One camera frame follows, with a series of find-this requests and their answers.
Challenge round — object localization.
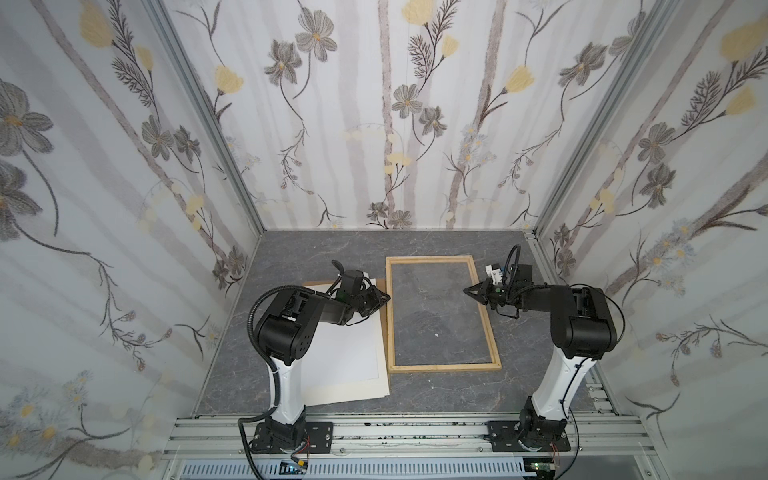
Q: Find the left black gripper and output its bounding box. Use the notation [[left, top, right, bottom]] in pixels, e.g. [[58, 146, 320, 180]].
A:
[[351, 286, 392, 316]]

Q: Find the white mat photo sheet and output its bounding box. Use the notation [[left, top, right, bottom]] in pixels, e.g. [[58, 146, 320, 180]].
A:
[[300, 310, 390, 406]]

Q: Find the wooden picture frame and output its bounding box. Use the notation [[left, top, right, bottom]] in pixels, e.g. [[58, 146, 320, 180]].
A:
[[385, 255, 502, 374]]

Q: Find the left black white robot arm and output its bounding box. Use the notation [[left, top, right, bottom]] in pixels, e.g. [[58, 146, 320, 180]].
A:
[[238, 260, 391, 452]]

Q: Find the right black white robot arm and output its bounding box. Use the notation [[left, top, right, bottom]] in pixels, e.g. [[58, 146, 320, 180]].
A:
[[463, 264, 619, 452]]

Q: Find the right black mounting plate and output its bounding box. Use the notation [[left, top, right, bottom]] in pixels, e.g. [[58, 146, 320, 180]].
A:
[[485, 420, 572, 454]]

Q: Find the black mounting plate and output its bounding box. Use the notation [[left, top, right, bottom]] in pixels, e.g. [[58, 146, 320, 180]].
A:
[[485, 420, 572, 454], [248, 421, 334, 454]]

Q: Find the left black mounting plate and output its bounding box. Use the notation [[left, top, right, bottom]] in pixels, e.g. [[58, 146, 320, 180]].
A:
[[248, 421, 334, 454]]

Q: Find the small green circuit board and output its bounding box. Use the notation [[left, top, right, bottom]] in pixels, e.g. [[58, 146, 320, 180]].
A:
[[278, 459, 308, 475]]

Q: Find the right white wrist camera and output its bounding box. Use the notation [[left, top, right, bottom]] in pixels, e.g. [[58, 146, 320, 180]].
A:
[[485, 263, 506, 286]]

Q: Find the brown frame backing board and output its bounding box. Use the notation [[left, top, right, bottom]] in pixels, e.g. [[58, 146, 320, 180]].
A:
[[303, 279, 389, 338]]

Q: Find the left black corrugated cable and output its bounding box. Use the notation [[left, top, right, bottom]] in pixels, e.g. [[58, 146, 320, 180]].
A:
[[237, 284, 319, 480]]

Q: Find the right black cable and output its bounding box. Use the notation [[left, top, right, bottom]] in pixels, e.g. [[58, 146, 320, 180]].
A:
[[557, 283, 626, 480]]

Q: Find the white slotted cable duct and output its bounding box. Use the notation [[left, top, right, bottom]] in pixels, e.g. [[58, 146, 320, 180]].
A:
[[178, 458, 529, 480]]

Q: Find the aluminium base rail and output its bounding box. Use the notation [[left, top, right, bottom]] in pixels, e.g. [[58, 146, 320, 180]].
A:
[[161, 413, 657, 461]]

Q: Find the left corner aluminium post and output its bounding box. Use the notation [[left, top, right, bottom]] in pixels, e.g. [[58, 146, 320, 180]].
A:
[[142, 0, 265, 239]]

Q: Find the corner aluminium post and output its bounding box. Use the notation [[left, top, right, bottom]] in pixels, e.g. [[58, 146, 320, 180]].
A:
[[533, 1, 678, 238], [142, 0, 265, 239]]

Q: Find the right corner aluminium post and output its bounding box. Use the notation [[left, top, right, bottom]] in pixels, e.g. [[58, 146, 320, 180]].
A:
[[533, 1, 678, 238]]

